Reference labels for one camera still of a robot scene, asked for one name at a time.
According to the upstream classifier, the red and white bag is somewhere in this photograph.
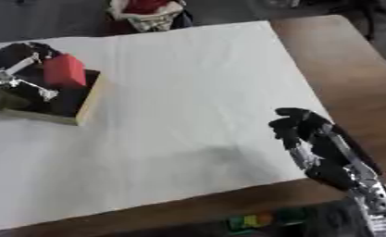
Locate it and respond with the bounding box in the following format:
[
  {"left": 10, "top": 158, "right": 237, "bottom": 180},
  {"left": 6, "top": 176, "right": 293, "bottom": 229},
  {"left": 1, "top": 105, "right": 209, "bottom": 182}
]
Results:
[{"left": 105, "top": 0, "right": 196, "bottom": 33}]

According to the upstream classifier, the red block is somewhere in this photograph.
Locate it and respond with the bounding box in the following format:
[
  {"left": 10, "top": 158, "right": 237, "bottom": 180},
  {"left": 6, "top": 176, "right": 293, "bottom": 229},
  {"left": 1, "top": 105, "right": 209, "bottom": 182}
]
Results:
[{"left": 42, "top": 53, "right": 89, "bottom": 89}]

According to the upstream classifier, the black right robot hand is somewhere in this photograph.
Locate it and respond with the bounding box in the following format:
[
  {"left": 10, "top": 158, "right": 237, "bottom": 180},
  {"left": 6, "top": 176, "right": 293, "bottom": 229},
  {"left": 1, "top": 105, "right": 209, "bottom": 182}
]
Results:
[{"left": 267, "top": 106, "right": 386, "bottom": 192}]

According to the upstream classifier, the black box with tan sides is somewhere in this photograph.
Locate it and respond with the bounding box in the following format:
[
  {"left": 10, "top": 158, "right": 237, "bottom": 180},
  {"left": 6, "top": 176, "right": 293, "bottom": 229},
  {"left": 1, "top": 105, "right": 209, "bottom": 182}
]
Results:
[{"left": 0, "top": 42, "right": 108, "bottom": 127}]

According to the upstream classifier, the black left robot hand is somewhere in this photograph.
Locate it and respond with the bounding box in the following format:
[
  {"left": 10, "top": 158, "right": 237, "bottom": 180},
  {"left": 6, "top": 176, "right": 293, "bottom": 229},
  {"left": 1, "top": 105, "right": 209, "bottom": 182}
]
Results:
[{"left": 0, "top": 42, "right": 63, "bottom": 102}]

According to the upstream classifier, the green and orange small object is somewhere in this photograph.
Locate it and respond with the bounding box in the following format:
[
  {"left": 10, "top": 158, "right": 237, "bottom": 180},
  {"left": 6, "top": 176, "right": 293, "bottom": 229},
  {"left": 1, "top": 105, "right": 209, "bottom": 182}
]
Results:
[{"left": 225, "top": 212, "right": 277, "bottom": 231}]

